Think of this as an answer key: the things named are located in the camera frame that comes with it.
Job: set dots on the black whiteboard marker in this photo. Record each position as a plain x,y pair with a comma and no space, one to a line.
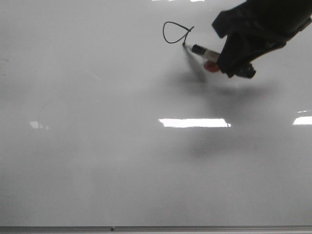
202,50

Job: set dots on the white glossy whiteboard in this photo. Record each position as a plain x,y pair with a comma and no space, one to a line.
104,123

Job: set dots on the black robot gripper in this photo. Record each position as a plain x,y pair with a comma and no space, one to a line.
257,27

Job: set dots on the grey aluminium whiteboard frame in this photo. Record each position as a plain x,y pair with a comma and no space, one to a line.
288,229

